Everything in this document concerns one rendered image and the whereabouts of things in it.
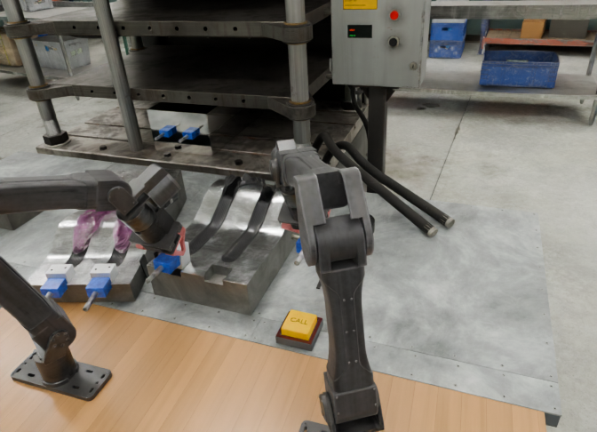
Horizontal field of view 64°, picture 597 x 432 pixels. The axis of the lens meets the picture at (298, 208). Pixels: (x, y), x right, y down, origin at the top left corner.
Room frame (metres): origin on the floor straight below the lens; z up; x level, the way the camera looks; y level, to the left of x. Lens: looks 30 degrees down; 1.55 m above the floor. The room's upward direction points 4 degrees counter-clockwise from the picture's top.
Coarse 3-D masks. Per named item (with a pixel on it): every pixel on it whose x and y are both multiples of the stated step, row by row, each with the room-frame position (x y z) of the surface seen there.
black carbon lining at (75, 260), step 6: (114, 246) 1.03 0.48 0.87; (72, 252) 1.03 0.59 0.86; (78, 252) 1.03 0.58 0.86; (84, 252) 1.03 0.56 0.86; (114, 252) 1.02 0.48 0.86; (126, 252) 1.02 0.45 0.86; (72, 258) 1.01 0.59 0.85; (78, 258) 1.01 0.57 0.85; (114, 258) 1.00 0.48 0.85; (120, 258) 1.00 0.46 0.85; (72, 264) 0.99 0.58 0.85; (78, 264) 0.98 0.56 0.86; (120, 264) 0.97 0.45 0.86
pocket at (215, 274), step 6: (210, 270) 0.89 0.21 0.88; (216, 270) 0.90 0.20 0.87; (222, 270) 0.89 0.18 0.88; (228, 270) 0.88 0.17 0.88; (204, 276) 0.86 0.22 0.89; (210, 276) 0.88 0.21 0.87; (216, 276) 0.88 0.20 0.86; (222, 276) 0.88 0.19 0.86; (210, 282) 0.85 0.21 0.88; (216, 282) 0.85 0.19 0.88; (222, 282) 0.86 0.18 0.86
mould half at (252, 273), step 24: (216, 192) 1.18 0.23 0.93; (240, 192) 1.16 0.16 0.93; (240, 216) 1.09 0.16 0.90; (216, 240) 1.00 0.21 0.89; (264, 240) 0.99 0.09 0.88; (288, 240) 1.04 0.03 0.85; (192, 264) 0.90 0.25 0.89; (216, 264) 0.90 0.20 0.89; (240, 264) 0.89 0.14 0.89; (264, 264) 0.90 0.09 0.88; (168, 288) 0.89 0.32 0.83; (192, 288) 0.87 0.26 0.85; (216, 288) 0.84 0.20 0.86; (240, 288) 0.82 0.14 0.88; (264, 288) 0.89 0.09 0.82; (240, 312) 0.83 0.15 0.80
